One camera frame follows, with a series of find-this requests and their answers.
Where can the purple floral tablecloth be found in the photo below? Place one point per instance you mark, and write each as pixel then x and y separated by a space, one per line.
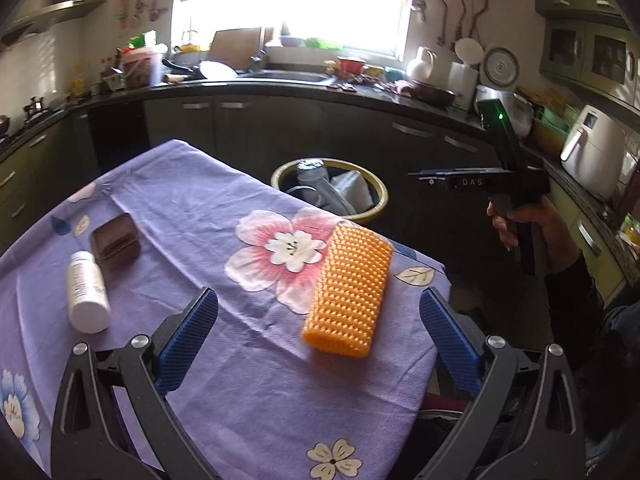
pixel 257 402

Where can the small steel pot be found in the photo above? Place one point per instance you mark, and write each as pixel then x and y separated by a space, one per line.
pixel 34 108

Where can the wooden cutting board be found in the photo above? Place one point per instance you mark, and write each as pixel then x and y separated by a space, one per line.
pixel 235 47

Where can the brown plastic tray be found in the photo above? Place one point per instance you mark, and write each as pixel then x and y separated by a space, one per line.
pixel 116 242

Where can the white air fryer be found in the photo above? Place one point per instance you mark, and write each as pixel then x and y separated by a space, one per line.
pixel 594 151

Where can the person's right hand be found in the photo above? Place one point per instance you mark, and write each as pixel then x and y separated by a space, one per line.
pixel 550 234

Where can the yellow rimmed trash bin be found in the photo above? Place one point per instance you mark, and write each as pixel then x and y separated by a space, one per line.
pixel 284 179

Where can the kitchen faucet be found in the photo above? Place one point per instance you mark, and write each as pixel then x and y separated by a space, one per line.
pixel 259 59

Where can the white pill bottle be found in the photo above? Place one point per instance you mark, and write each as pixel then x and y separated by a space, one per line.
pixel 88 309

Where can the white paper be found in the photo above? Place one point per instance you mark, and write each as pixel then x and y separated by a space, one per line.
pixel 353 187

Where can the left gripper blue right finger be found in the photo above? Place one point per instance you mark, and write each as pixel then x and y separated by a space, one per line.
pixel 460 357

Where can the white kettle jug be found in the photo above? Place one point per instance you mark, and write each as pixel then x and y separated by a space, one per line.
pixel 421 68

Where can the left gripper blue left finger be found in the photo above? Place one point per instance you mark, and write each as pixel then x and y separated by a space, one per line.
pixel 179 339

